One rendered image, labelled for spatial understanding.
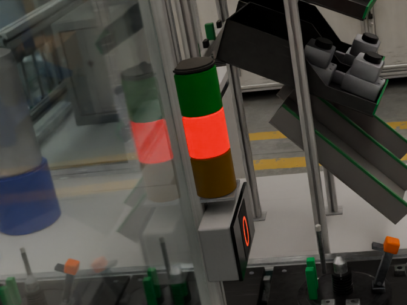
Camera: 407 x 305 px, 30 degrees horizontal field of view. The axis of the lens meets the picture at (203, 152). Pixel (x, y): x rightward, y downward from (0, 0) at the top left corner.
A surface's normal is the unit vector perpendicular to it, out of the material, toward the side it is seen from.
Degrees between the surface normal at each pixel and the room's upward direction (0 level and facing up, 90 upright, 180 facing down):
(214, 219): 0
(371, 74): 89
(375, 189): 90
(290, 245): 0
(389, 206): 90
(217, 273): 90
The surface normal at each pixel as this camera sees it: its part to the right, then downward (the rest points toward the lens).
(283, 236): -0.18, -0.92
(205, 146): -0.08, 0.37
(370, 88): -0.40, 0.37
